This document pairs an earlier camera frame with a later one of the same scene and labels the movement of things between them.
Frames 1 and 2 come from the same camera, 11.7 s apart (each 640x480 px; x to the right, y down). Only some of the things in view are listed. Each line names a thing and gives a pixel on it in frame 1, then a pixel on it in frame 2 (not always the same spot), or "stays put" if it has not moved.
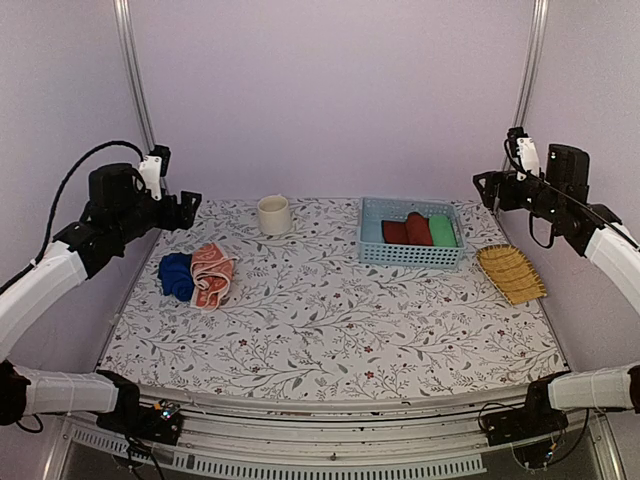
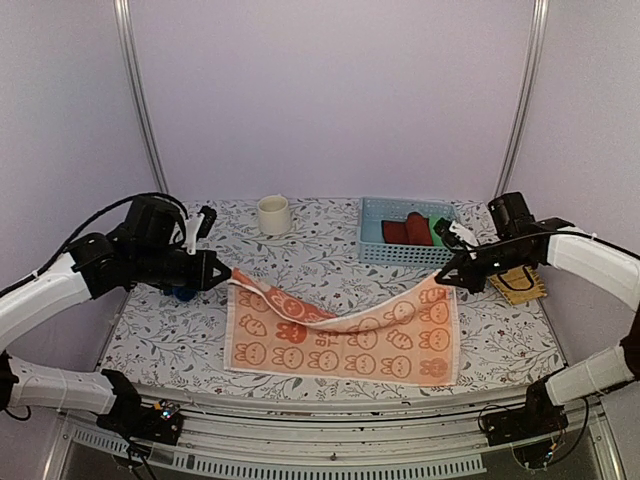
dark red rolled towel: [394, 232] stays put
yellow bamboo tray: [512, 272] stays put
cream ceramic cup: [274, 215] stays put
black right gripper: [496, 178] -> [470, 277]
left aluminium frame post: [127, 34] stays put
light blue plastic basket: [370, 233] stays put
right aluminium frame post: [539, 18] stays put
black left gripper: [186, 218] -> [209, 258]
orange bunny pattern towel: [212, 270] -> [271, 330]
